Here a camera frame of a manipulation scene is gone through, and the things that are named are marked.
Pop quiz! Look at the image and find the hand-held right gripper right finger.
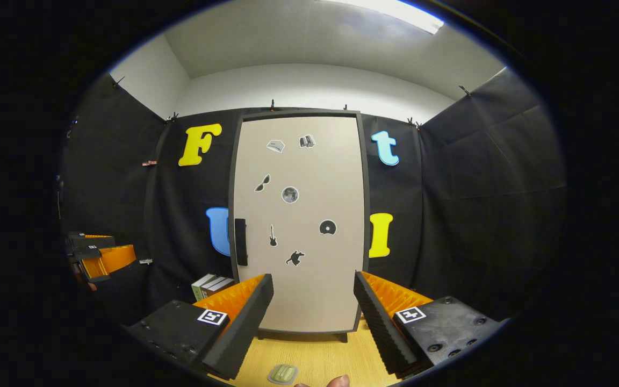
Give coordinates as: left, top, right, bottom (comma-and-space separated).
354, 270, 503, 377

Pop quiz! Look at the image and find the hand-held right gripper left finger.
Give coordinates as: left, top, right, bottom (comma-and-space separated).
127, 273, 275, 381

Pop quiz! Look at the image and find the beige cabinet door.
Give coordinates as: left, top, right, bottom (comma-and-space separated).
233, 116, 365, 331

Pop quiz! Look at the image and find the dark grey cabinet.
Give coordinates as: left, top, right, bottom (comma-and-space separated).
228, 110, 370, 343

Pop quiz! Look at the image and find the dark brown book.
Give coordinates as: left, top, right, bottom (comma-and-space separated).
200, 276, 227, 299

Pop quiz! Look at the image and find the green book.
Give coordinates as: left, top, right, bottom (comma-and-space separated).
191, 274, 216, 302

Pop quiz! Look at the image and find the black backdrop cloth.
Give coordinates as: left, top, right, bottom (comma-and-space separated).
60, 67, 567, 323

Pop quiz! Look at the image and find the ceiling light panel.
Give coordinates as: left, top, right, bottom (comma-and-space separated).
326, 0, 444, 34

